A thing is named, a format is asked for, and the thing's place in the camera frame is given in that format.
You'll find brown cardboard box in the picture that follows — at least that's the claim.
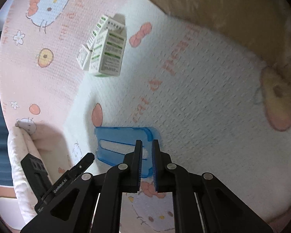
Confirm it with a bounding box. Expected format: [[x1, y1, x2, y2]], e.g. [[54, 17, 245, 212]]
[[122, 0, 291, 78]]

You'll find large white green medicine box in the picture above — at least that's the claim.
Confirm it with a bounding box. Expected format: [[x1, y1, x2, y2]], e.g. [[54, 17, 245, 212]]
[[89, 30, 126, 77]]

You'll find small white green medicine box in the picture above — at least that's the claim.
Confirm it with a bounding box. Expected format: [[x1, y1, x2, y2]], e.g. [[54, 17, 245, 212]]
[[77, 44, 92, 71]]

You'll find pink Hello Kitty blanket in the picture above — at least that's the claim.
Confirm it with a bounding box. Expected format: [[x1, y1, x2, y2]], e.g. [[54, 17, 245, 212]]
[[0, 0, 291, 232]]

